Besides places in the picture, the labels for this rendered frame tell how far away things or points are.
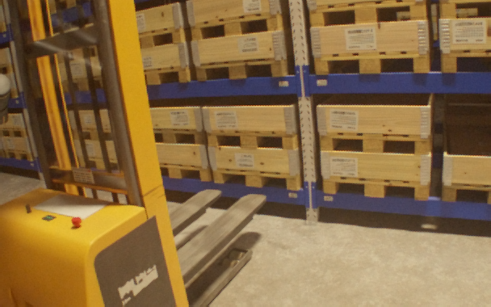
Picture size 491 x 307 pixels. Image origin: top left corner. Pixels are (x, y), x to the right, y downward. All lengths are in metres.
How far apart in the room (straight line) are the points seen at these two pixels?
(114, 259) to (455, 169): 2.21
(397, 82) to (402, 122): 0.27
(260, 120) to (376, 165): 0.95
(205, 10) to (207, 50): 0.33
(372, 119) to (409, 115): 0.26
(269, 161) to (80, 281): 2.02
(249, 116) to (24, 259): 2.00
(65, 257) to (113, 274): 0.19
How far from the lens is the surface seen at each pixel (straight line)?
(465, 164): 2.80
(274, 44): 2.88
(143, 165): 1.63
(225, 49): 3.09
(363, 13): 2.70
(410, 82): 2.69
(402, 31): 2.65
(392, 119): 2.72
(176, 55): 3.36
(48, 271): 1.64
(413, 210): 2.97
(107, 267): 1.50
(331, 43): 2.75
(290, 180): 3.08
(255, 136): 3.08
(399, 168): 2.82
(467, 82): 2.68
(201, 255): 2.21
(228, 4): 3.07
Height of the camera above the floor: 1.50
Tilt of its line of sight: 16 degrees down
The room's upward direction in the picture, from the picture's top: 7 degrees counter-clockwise
